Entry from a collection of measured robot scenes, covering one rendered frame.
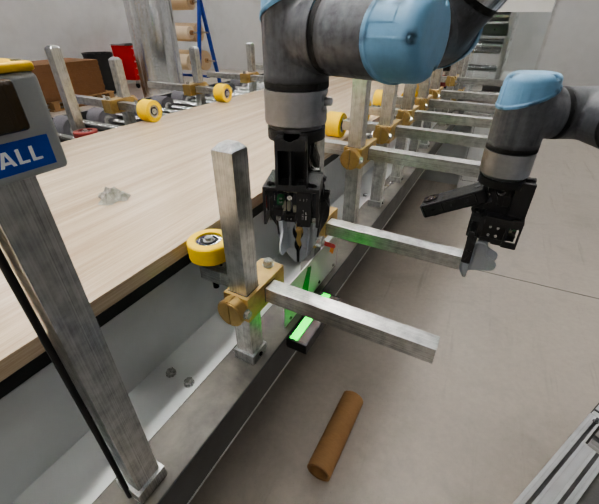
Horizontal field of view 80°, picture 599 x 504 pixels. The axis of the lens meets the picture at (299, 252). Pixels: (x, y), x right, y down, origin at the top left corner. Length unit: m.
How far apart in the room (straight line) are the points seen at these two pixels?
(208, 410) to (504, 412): 1.24
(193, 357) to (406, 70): 0.70
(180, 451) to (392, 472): 0.90
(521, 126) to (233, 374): 0.61
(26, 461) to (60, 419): 0.07
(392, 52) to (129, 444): 0.50
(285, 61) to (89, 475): 0.68
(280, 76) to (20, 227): 0.28
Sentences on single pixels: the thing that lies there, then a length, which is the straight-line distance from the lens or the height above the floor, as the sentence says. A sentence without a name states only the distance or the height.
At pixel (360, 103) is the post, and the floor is 1.08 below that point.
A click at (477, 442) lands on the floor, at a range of 1.55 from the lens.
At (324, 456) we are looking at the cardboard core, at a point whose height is 0.08.
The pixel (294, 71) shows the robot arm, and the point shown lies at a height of 1.20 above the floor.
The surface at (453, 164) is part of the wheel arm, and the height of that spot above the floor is 0.95.
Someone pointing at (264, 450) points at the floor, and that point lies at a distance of 1.41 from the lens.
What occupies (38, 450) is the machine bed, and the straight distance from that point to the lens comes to 0.77.
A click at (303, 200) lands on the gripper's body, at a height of 1.05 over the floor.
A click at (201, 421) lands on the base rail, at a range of 0.66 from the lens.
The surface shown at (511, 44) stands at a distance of 3.14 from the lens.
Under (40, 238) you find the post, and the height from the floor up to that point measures 1.10.
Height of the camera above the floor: 1.24
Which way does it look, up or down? 33 degrees down
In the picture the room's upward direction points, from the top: straight up
